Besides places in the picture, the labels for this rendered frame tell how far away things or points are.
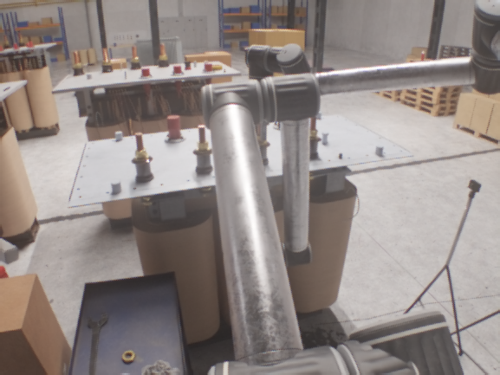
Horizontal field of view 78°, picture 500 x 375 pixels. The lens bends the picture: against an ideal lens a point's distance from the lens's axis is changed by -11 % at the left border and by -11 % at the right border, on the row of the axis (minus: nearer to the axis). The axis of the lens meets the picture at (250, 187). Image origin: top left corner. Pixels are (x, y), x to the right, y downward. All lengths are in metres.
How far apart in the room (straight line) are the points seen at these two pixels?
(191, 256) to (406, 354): 1.33
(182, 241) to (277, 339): 1.15
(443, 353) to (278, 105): 0.79
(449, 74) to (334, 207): 0.96
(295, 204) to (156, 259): 0.81
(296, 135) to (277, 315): 0.66
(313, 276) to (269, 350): 1.59
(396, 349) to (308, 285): 1.64
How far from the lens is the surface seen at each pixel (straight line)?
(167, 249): 1.75
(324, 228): 2.01
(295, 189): 1.28
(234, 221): 0.77
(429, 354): 0.68
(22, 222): 3.77
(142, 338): 1.50
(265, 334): 0.66
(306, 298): 2.35
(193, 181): 1.48
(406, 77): 1.40
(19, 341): 1.74
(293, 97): 1.09
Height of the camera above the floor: 2.02
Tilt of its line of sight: 28 degrees down
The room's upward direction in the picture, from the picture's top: straight up
